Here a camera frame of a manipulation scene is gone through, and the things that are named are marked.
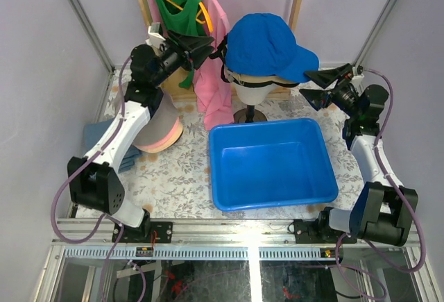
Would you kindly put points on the black baseball cap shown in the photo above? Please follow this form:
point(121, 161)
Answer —
point(222, 52)
point(249, 84)

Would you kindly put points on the pink t-shirt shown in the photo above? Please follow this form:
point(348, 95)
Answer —
point(213, 96)

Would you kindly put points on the blue cap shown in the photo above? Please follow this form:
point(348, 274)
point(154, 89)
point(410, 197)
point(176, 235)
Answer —
point(262, 44)

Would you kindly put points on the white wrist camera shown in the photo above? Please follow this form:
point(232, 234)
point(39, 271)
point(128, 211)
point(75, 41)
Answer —
point(154, 35)
point(357, 72)

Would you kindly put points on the khaki hat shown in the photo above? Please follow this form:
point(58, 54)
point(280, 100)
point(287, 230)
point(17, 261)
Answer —
point(244, 78)

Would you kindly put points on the beige mannequin head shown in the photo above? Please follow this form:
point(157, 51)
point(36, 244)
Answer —
point(251, 97)

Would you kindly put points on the blue plastic bin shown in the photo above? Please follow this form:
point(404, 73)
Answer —
point(270, 164)

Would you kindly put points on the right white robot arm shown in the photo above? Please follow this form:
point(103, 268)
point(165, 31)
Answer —
point(382, 211)

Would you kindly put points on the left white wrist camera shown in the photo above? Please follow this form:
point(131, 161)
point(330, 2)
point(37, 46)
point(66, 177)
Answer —
point(154, 35)

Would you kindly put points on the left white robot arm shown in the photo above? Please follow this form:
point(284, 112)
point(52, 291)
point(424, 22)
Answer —
point(93, 179)

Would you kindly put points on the peach bucket hat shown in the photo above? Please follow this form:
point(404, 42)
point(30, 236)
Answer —
point(165, 145)

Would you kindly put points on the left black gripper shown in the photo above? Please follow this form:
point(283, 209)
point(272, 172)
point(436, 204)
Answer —
point(184, 53)

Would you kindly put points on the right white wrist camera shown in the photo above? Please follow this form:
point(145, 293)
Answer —
point(357, 72)

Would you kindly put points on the folded blue cloth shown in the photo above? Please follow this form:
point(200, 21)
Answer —
point(92, 133)

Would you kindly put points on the aluminium rail base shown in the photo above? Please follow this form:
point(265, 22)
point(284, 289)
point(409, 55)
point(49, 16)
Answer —
point(207, 239)

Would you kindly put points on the grey bucket hat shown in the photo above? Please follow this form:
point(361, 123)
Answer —
point(159, 118)

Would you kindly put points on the green tank top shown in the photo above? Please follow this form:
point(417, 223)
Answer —
point(186, 83)

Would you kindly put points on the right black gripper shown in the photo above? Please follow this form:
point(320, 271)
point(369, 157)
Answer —
point(319, 99)

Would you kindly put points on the pink bucket hat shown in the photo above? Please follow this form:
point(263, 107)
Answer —
point(177, 125)

